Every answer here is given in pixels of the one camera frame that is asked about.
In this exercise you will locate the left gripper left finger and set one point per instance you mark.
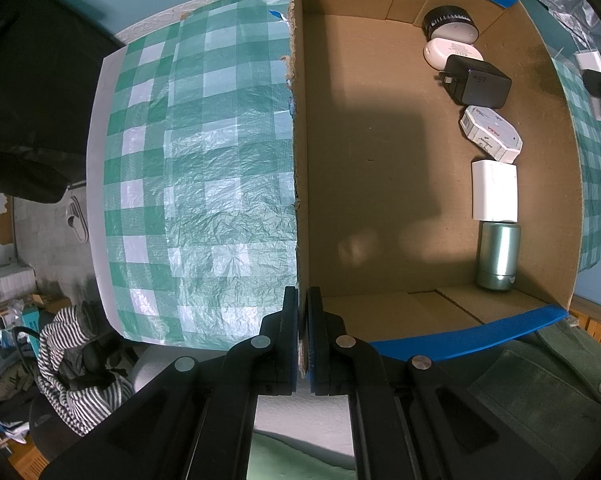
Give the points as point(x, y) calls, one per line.
point(280, 361)

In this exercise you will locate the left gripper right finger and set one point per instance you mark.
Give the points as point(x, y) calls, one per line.
point(325, 370)

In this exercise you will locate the white octagonal case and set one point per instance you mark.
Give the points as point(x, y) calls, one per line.
point(491, 133)

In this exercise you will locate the black power adapter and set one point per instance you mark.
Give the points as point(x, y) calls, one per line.
point(474, 82)

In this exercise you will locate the white square box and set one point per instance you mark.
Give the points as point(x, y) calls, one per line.
point(494, 191)

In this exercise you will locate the white oval case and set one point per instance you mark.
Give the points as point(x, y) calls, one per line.
point(437, 51)

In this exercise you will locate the teal metal cylinder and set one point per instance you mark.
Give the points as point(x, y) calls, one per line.
point(499, 247)

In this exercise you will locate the blue-rimmed cardboard box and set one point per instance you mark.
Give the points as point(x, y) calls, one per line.
point(384, 178)

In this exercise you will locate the white charger cube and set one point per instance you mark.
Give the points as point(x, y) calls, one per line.
point(589, 65)

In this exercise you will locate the striped cloth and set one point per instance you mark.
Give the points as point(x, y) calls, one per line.
point(73, 371)

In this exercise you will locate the green checkered tablecloth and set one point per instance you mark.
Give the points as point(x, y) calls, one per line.
point(198, 177)

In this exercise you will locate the green jacket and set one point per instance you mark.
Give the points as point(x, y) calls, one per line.
point(546, 386)

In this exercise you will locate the white sandals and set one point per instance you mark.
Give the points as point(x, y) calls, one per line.
point(76, 221)

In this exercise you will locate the black hanging garment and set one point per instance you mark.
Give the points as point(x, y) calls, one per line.
point(51, 53)

